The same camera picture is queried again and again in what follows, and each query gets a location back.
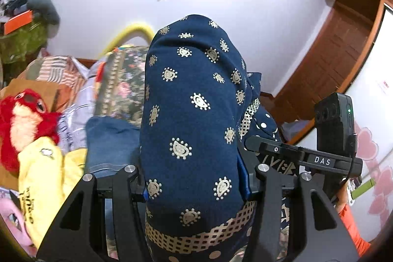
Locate wooden door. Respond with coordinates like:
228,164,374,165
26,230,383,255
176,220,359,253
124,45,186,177
270,2,378,124

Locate green covered cabinet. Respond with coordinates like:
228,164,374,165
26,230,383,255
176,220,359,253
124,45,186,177
1,20,47,64

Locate right hand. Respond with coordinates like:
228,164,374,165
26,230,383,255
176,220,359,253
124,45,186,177
335,182,349,214

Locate navy patterned hooded garment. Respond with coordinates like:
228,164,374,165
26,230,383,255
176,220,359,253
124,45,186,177
140,14,280,261

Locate pink plush toy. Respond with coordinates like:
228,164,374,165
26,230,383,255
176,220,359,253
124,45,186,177
0,197,37,257

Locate wooden wardrobe with white doors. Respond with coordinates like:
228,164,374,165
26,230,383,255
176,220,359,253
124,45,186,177
289,0,392,240

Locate floral bedspread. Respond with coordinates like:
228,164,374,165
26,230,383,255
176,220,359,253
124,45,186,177
94,44,149,128

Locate folded blue jeans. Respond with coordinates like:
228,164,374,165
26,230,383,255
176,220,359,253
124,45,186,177
84,116,140,178

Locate yellow garment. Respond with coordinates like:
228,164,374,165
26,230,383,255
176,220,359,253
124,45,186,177
18,137,87,247

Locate yellow hoop behind bed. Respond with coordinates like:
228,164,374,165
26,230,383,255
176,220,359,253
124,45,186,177
98,23,155,58

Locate black camera box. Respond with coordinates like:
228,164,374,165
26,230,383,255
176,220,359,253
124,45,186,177
313,92,358,201

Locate grey plush pillow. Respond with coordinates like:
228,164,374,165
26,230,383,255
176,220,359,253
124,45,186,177
27,0,60,25

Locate red plush toy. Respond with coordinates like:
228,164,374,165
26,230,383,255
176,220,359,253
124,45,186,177
1,89,61,176

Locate orange box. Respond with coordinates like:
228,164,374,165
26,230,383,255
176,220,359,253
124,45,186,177
4,10,33,35

